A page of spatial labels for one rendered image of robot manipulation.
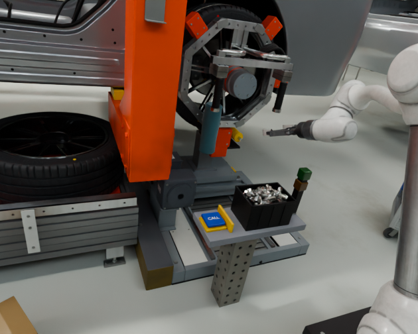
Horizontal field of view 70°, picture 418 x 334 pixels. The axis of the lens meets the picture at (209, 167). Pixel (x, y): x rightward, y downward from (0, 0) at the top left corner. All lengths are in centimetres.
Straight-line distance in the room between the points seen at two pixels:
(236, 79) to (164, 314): 108
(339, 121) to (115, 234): 106
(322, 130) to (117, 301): 111
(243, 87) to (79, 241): 102
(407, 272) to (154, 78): 88
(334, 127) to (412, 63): 57
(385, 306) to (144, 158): 86
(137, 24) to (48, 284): 113
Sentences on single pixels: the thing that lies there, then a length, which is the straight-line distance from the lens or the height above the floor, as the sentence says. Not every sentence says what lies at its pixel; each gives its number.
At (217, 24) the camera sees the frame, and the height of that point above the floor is 109.
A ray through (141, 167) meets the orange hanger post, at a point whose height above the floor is 58.
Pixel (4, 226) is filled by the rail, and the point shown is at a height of 32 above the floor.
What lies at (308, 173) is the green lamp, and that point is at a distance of 122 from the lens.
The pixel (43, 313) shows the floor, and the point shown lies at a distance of 148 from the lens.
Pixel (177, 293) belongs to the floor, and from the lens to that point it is 149.
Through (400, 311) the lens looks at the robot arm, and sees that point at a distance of 83.
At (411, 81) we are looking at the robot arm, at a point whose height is 109.
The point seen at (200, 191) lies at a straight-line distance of 187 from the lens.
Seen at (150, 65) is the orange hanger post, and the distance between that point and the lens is 104.
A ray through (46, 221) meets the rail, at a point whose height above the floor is 32.
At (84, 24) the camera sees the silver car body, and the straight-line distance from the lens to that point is 157.
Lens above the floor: 116
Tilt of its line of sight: 28 degrees down
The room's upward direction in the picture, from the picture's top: 10 degrees clockwise
